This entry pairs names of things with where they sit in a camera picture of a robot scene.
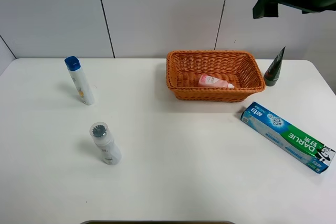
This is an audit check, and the orange wicker basket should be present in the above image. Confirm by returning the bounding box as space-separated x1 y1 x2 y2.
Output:
166 50 266 102

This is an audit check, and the Darlie toothpaste box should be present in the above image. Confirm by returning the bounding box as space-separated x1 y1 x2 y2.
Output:
240 102 335 174

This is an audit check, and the white bottle blue cap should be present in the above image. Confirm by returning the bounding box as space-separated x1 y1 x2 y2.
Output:
64 56 95 105

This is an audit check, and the dark green tube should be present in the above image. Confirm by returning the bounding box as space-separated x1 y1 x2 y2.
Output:
264 47 285 87

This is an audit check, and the pink bottle white cap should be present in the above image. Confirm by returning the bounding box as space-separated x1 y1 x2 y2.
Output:
198 74 235 88

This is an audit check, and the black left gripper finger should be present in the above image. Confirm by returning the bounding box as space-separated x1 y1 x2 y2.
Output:
253 0 278 19

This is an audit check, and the white bottle clear cap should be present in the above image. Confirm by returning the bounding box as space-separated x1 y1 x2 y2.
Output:
89 122 122 165

